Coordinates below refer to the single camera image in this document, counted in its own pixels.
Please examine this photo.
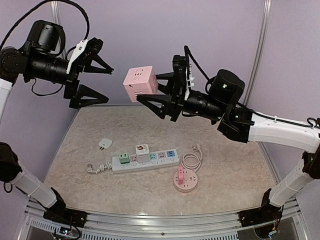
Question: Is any right black camera cable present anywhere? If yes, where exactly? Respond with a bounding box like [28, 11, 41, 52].
[183, 45, 212, 82]

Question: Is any pink round socket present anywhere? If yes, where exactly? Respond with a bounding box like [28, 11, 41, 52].
[172, 168, 198, 193]

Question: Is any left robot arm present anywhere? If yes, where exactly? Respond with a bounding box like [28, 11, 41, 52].
[0, 20, 114, 223]

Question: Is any aluminium front frame rail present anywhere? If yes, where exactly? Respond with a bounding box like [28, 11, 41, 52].
[17, 199, 309, 240]

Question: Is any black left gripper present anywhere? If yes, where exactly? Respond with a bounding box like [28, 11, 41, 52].
[25, 49, 113, 108]

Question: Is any pink plug adapter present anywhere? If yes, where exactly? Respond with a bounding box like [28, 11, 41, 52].
[177, 166, 184, 185]

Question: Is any left aluminium corner post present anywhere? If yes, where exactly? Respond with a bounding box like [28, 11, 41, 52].
[50, 1, 62, 25]

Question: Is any pink cube socket adapter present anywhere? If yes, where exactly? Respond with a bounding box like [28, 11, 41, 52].
[123, 66, 159, 103]

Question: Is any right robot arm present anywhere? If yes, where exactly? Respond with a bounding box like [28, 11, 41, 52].
[136, 69, 320, 222]

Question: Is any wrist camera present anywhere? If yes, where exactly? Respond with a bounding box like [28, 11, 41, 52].
[66, 37, 104, 74]
[172, 55, 195, 101]

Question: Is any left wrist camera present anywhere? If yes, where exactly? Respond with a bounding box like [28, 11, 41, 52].
[66, 37, 104, 74]

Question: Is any black camera cable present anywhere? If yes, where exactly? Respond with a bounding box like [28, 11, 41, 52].
[183, 45, 212, 82]
[0, 0, 91, 51]

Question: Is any left black camera cable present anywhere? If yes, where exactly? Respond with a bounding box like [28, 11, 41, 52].
[0, 0, 91, 51]

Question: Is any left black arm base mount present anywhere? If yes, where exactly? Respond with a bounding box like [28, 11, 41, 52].
[43, 187, 88, 228]

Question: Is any white power strip cord plug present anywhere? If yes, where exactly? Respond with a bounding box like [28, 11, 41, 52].
[86, 162, 113, 175]

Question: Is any green cube plug adapter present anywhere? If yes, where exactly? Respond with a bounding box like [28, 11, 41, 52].
[118, 153, 130, 164]

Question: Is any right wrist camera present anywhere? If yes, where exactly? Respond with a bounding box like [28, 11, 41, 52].
[172, 55, 195, 101]

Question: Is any right aluminium corner post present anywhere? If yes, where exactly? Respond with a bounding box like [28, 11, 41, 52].
[243, 0, 272, 106]

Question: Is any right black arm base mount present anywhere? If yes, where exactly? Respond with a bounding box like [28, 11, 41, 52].
[238, 188, 283, 227]

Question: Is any aluminium corner post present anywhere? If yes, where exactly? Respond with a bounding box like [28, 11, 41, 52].
[50, 1, 62, 25]
[243, 0, 272, 106]

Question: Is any white cube adapter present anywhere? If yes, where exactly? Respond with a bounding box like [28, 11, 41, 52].
[135, 144, 151, 163]

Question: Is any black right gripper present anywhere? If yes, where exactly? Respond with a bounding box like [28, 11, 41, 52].
[137, 70, 227, 121]

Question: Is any white multicolour power strip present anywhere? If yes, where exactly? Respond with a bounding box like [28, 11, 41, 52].
[111, 149, 181, 175]

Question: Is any white small plug adapter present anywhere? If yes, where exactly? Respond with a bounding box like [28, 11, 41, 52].
[98, 138, 113, 151]

